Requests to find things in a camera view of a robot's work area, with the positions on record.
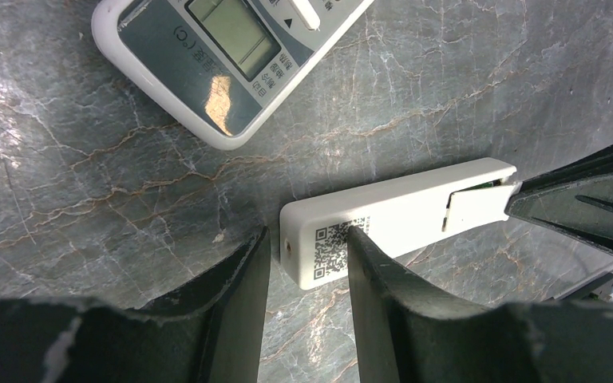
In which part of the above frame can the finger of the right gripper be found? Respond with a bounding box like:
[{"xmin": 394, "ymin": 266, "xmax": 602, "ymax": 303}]
[{"xmin": 505, "ymin": 145, "xmax": 613, "ymax": 256}]

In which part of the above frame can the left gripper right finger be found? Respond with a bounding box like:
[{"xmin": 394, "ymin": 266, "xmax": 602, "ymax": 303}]
[{"xmin": 347, "ymin": 227, "xmax": 613, "ymax": 382}]

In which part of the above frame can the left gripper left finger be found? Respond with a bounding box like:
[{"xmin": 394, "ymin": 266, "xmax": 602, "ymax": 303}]
[{"xmin": 0, "ymin": 227, "xmax": 271, "ymax": 382}]

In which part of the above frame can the long white remote control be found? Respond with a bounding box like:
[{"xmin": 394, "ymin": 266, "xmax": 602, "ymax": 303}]
[{"xmin": 279, "ymin": 158, "xmax": 517, "ymax": 290}]

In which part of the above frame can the white battery cover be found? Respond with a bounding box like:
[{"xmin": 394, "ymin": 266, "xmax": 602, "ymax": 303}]
[{"xmin": 442, "ymin": 182, "xmax": 522, "ymax": 234}]

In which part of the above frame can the short white remote control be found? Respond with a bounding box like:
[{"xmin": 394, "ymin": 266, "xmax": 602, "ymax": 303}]
[{"xmin": 91, "ymin": 0, "xmax": 370, "ymax": 150}]

